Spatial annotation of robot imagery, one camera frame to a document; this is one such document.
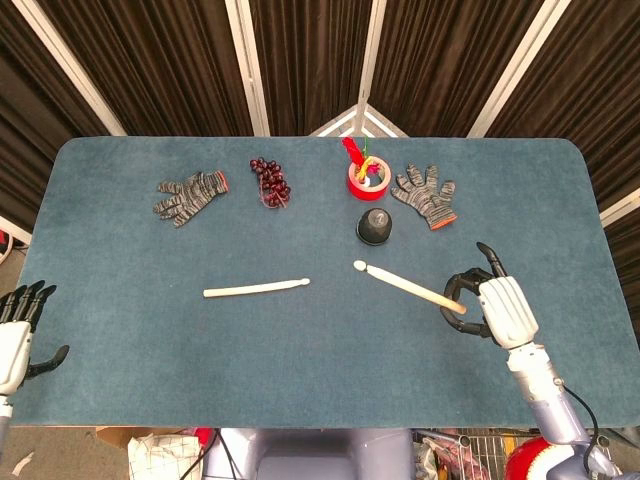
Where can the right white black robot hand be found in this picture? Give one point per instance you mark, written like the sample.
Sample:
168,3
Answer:
505,310

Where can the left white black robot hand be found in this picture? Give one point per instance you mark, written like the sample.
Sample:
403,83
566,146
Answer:
12,345

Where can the pale wooden drumstick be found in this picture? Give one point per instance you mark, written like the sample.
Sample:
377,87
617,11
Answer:
400,284
250,288

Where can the right lavender robot arm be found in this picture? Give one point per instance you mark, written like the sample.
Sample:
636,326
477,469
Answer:
545,395

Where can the white paper scrap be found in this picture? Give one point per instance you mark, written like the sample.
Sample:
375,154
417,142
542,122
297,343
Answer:
22,464

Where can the grey striped knit glove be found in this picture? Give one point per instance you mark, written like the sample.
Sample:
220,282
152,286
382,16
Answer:
192,197
425,197

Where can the brown cardboard box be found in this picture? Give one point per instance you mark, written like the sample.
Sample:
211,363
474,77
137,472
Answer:
120,435

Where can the red and white ball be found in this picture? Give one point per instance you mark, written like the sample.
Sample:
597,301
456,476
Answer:
525,457

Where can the black faceted cup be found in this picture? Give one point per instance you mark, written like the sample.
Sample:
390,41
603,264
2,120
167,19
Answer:
374,227

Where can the pink patterned plastic bag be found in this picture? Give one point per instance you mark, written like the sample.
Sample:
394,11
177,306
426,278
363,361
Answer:
450,462

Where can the white checked cloth bag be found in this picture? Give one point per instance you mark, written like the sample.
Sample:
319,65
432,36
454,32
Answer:
160,457

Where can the red tape roll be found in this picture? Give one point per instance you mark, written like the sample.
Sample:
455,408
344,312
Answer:
357,192

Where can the blue felt table mat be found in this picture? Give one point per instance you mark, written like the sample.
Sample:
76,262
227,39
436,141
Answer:
300,350

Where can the small red plastic object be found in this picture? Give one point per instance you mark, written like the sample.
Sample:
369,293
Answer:
202,435

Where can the lavender robot torso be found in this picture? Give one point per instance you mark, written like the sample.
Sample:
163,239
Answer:
310,455

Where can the dark red grape bunch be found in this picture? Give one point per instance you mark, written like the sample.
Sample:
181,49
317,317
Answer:
272,182

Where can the dark brown pleated curtain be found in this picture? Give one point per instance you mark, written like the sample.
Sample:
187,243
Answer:
310,60

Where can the white metal frame bar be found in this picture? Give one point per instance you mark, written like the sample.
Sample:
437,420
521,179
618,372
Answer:
620,209
15,231

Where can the white metal frame post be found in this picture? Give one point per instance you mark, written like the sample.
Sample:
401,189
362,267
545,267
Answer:
249,65
70,65
520,65
372,50

